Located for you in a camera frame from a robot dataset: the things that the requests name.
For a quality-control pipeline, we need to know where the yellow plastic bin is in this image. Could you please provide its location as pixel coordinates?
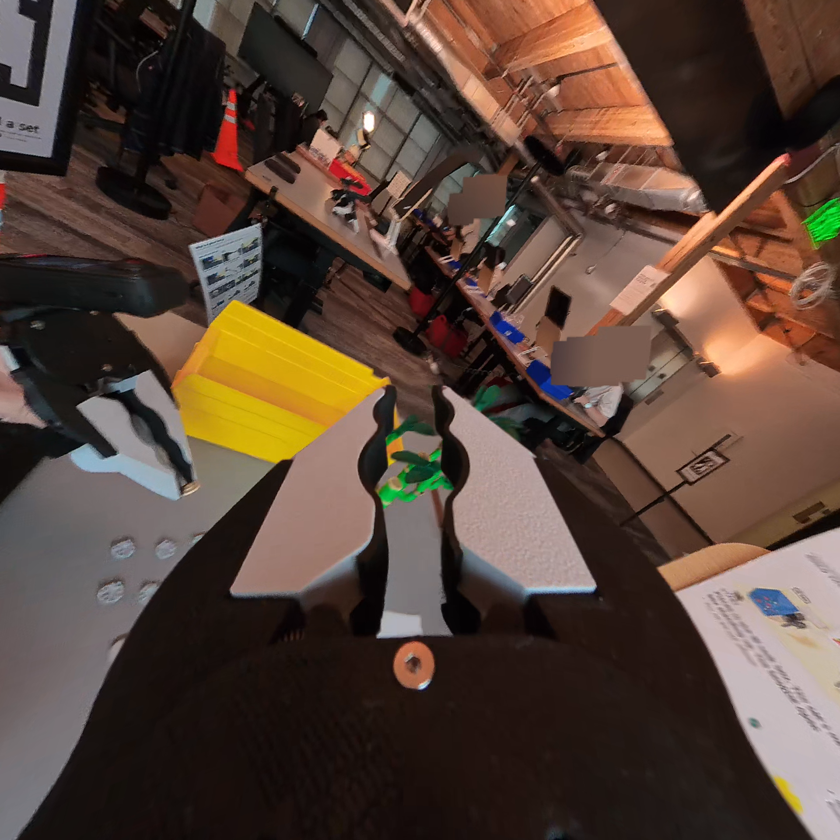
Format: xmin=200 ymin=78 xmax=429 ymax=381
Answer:
xmin=172 ymin=300 xmax=403 ymax=467

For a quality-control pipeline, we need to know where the orange traffic cone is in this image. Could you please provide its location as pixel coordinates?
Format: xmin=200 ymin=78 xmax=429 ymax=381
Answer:
xmin=210 ymin=88 xmax=245 ymax=173

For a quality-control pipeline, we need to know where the black white floor sign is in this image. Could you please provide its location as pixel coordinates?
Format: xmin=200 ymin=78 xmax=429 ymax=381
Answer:
xmin=620 ymin=449 xmax=732 ymax=527

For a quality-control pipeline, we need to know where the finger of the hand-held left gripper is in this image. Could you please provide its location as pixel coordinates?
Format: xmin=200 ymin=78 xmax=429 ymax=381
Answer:
xmin=70 ymin=392 xmax=187 ymax=501
xmin=133 ymin=369 xmax=197 ymax=484

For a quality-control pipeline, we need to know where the white paper notice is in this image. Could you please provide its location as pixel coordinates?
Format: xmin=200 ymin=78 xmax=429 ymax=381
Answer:
xmin=609 ymin=264 xmax=671 ymax=314

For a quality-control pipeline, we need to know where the long grey work table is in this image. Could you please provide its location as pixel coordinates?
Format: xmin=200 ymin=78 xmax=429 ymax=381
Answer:
xmin=245 ymin=150 xmax=413 ymax=291

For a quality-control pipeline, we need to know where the brown cardboard box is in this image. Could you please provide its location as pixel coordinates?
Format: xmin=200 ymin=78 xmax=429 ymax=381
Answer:
xmin=191 ymin=183 xmax=248 ymax=238

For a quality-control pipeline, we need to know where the black white toy robot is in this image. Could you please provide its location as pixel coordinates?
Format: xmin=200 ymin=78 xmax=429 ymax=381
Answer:
xmin=330 ymin=176 xmax=370 ymax=232

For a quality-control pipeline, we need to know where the group of round studded plates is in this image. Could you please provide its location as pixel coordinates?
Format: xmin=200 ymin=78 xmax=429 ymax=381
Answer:
xmin=95 ymin=530 xmax=208 ymax=608

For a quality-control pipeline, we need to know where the white cable coil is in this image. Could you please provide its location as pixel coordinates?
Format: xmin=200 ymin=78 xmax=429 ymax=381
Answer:
xmin=790 ymin=261 xmax=839 ymax=311

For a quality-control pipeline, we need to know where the green lego bamboo plant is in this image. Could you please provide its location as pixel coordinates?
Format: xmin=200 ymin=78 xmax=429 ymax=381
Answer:
xmin=377 ymin=386 xmax=526 ymax=508

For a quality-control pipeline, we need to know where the silver air duct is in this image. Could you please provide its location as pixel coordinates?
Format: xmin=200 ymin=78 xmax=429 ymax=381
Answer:
xmin=563 ymin=163 xmax=707 ymax=215

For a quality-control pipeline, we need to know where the black monitor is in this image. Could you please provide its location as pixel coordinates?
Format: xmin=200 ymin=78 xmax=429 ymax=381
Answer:
xmin=237 ymin=3 xmax=335 ymax=114

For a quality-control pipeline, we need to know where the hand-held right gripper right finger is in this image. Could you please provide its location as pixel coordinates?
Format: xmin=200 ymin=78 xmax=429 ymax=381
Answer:
xmin=430 ymin=385 xmax=598 ymax=636

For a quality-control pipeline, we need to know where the lego instruction booklet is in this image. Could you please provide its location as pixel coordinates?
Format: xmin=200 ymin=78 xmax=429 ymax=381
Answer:
xmin=675 ymin=545 xmax=840 ymax=840

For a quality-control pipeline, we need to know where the black coat stand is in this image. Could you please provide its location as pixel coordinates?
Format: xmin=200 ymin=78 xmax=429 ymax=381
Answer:
xmin=96 ymin=0 xmax=228 ymax=221

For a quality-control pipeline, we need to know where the person's left hand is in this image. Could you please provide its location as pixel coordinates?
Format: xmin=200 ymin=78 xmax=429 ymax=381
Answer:
xmin=0 ymin=371 xmax=44 ymax=431

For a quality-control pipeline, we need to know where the black framed white sign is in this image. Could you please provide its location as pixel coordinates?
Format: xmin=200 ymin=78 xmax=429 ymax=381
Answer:
xmin=0 ymin=0 xmax=94 ymax=177

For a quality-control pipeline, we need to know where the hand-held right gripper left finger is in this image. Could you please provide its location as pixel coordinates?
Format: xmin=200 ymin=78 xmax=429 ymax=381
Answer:
xmin=230 ymin=385 xmax=399 ymax=637

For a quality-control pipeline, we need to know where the dark blurry object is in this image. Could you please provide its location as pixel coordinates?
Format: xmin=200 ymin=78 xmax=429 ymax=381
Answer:
xmin=593 ymin=0 xmax=840 ymax=212

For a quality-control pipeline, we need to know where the white printed info board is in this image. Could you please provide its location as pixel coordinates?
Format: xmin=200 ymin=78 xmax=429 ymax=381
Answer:
xmin=188 ymin=222 xmax=265 ymax=326

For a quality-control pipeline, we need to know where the wooden post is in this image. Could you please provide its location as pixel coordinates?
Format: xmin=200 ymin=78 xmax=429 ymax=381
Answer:
xmin=589 ymin=154 xmax=792 ymax=337

